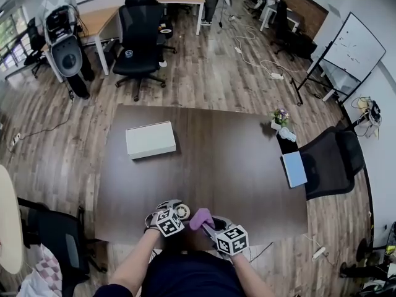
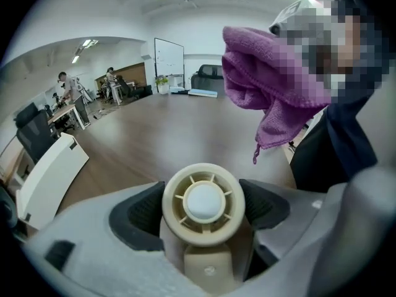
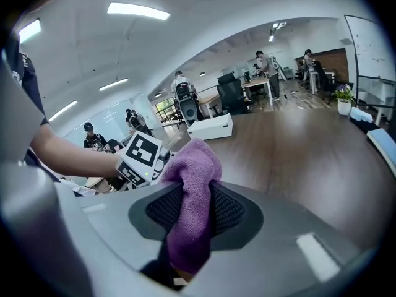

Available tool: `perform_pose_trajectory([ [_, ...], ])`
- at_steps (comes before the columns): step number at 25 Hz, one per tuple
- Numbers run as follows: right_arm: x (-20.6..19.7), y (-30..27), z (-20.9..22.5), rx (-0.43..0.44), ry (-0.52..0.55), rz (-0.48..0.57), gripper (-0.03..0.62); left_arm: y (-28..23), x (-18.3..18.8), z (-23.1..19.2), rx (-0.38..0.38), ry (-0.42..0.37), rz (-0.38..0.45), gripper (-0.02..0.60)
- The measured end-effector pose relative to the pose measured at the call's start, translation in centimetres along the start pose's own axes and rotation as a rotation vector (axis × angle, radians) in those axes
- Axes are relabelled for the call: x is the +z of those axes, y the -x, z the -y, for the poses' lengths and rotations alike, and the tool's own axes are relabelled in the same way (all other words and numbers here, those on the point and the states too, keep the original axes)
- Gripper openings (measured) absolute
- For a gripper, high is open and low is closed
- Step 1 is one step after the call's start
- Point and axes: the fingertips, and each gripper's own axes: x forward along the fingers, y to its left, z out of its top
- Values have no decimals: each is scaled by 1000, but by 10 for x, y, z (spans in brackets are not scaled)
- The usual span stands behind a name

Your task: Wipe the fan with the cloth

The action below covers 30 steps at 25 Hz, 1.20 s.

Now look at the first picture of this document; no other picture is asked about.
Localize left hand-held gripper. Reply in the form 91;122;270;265
144;199;186;238

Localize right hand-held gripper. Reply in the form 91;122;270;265
202;216;250;259

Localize cream cylindrical object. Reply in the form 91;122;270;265
174;203;192;221

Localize purple cleaning cloth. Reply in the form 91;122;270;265
188;208;214;231

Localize person's left forearm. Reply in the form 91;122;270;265
108;229;161;297

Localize person's right forearm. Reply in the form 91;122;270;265
230;252;276;297

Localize person's navy shirt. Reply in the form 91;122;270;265
140;251;245;297

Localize flat white box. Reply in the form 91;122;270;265
125;121;177;160

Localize light blue notebook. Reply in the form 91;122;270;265
280;151;308;189

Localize black tray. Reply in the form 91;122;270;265
276;131;299;154

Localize black mesh office chair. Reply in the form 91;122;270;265
17;196;108;297
111;0;178;101
270;0;318;62
298;126;366;201

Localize purple flowers in white pot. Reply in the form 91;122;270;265
270;108;291;130

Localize pink checkered cloth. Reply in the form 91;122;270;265
18;246;62;297

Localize round cream table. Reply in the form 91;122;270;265
0;165;24;275

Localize black computer tower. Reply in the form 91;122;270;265
101;40;118;63

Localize grey oval hard-shell case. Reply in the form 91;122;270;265
51;35;84;77

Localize black backpack rig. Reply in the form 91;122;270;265
45;5;77;41

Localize whiteboard on black stand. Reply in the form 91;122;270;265
290;11;387;106

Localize white floor cable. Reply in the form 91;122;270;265
230;15;310;80

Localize cluttered cable pile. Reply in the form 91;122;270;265
351;96;383;139

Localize window with dark frame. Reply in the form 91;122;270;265
0;6;28;74

